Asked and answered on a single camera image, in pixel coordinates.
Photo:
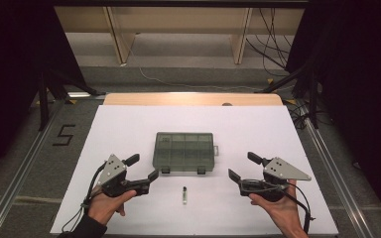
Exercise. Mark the grey transparent compartment box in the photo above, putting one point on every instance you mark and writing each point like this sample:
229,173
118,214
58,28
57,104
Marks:
183,152

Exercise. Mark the aluminium floor rail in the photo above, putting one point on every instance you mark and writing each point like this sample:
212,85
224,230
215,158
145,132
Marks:
20,172
337,178

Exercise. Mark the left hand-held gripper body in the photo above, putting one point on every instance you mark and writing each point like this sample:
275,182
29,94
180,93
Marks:
114,172

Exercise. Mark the black metal stand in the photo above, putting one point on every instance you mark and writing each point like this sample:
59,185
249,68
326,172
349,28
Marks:
313,99
43,99

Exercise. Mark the white table sheet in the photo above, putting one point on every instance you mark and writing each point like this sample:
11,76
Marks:
211,211

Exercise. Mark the person's right hand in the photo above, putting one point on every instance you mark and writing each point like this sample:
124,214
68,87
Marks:
284,211

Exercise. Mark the black curtain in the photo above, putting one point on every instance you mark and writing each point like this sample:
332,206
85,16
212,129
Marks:
10,66
360,82

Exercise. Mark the person's left hand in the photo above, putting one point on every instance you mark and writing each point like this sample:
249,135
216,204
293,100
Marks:
107,208

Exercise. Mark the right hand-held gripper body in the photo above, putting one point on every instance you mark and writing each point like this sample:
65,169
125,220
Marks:
278,170

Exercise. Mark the light wooden shelf unit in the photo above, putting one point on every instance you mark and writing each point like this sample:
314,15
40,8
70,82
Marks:
178,20

